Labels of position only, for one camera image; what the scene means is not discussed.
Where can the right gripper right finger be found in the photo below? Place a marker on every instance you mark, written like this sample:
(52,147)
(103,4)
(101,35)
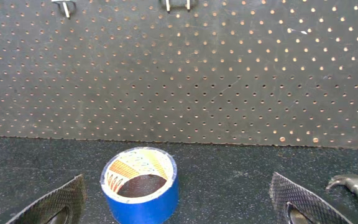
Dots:
(291,193)

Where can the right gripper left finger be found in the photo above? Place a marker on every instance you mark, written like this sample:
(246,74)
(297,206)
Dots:
(64,196)

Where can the hammer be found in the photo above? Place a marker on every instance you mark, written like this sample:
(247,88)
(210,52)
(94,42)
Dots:
(350,183)

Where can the roll of blue tape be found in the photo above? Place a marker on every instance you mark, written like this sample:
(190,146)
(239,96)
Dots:
(148,211)

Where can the black pegboard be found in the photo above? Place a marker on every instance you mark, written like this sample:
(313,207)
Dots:
(179,77)

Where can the metal hook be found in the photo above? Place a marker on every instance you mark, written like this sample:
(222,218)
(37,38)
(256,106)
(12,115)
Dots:
(65,7)
(167,4)

